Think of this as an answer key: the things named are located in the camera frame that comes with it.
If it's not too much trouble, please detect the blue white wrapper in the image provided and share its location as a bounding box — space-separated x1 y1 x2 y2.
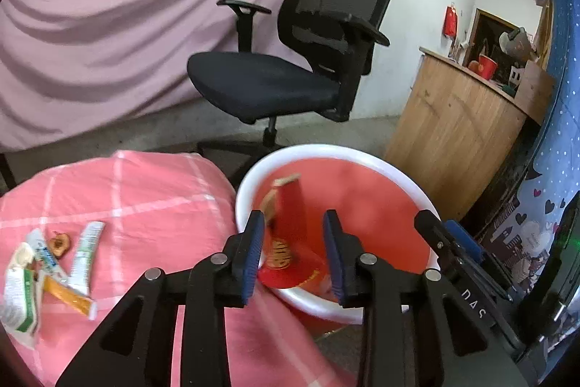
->
26 228 68 285

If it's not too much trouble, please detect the pink checked tablecloth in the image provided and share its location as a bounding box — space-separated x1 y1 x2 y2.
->
1 151 354 386

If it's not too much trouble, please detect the pink hanging sheet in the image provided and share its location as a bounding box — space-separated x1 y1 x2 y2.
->
1 0 282 151

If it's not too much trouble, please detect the dried apple slice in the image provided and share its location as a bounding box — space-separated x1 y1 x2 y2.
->
47 233 71 259

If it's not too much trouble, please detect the red white trash basin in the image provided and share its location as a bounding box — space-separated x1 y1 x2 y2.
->
235 143 442 325

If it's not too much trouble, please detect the red cigarette pack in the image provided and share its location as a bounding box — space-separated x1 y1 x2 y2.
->
258 174 326 293

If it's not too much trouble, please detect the wooden counter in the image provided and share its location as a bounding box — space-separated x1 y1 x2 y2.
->
384 49 555 219

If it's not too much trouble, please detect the red cup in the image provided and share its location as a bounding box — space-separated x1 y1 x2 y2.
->
478 54 497 81

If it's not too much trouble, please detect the blue patterned curtain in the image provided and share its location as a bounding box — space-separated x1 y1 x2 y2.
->
483 0 579 292

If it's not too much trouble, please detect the green white crumpled bag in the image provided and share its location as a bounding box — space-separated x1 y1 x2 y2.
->
1 243 39 349

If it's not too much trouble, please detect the green white wrapper strip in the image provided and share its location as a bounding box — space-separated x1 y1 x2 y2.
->
68 221 105 297

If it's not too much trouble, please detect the black office chair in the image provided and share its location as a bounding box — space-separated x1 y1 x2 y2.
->
187 0 390 155

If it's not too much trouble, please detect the orange wrapper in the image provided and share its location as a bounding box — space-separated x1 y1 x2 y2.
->
43 276 97 320

